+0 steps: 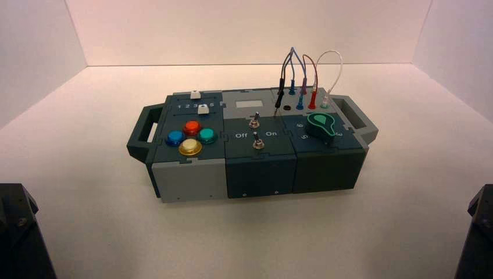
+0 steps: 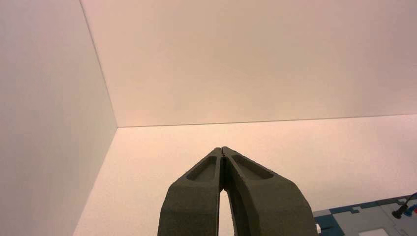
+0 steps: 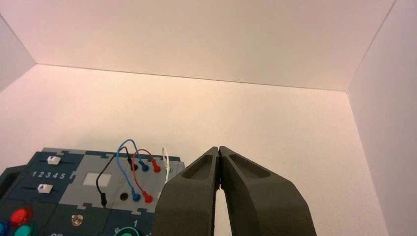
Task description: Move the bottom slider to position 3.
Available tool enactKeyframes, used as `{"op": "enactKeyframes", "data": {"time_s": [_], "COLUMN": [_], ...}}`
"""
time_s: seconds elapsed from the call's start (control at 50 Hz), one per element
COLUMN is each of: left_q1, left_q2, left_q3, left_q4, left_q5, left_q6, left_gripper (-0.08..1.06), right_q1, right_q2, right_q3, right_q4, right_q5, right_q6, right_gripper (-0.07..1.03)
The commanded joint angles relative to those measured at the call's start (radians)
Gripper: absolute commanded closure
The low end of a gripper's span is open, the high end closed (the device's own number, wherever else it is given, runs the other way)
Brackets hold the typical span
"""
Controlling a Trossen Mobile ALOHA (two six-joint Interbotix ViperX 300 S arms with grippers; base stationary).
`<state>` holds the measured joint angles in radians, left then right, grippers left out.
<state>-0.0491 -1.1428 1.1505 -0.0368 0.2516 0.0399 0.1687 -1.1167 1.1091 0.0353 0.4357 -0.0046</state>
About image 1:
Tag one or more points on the yellow round push button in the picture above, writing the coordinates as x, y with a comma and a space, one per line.
190, 147

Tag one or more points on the blue round push button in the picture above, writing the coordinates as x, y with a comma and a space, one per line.
175, 137

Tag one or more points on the orange round push button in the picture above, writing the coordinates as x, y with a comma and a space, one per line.
192, 127

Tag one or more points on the dark green grey control box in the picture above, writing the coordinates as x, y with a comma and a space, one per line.
254, 173

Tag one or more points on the green round push button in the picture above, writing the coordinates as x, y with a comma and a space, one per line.
207, 134

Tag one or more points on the grey rectangular display screen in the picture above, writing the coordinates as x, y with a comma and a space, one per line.
249, 104

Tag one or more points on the white slider knob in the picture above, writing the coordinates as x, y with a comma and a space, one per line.
195, 94
203, 110

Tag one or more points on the green pointer rotary knob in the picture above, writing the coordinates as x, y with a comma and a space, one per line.
321, 126

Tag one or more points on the metal toggle switch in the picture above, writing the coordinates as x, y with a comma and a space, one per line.
254, 121
257, 143

